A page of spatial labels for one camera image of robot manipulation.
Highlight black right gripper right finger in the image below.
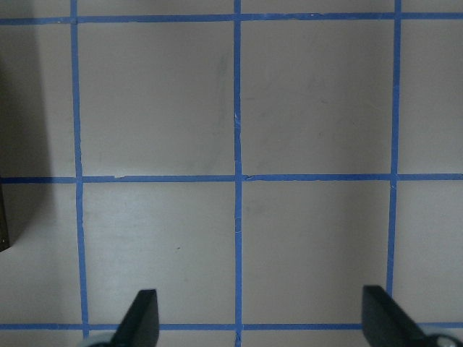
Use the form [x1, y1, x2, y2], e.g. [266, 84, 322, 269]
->
[361, 286, 434, 347]

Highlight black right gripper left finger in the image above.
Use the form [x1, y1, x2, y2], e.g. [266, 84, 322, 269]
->
[109, 289, 160, 347]

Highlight dark wooden drawer cabinet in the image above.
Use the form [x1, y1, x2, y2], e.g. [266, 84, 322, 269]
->
[0, 180, 15, 252]

